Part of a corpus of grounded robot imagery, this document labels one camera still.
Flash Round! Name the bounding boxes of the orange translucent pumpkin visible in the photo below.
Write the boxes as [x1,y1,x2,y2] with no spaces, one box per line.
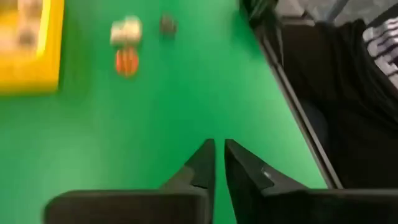
[114,46,140,78]

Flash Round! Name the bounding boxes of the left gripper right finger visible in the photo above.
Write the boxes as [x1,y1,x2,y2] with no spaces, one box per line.
[224,138,398,224]

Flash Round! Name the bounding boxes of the person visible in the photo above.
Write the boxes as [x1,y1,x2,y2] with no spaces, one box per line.
[273,0,398,190]

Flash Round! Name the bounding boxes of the black table edge frame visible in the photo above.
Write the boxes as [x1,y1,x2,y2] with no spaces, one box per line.
[248,18,345,190]

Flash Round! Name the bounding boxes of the white plastic skull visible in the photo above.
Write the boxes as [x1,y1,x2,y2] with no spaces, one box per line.
[109,15,144,47]

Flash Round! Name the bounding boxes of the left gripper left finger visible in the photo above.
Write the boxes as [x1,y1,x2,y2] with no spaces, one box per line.
[43,138,216,224]

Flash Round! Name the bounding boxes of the translucent grey skull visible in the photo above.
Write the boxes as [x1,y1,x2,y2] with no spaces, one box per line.
[159,14,178,40]

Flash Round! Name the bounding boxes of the yellow plastic basket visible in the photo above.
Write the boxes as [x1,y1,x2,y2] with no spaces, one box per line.
[0,0,65,94]

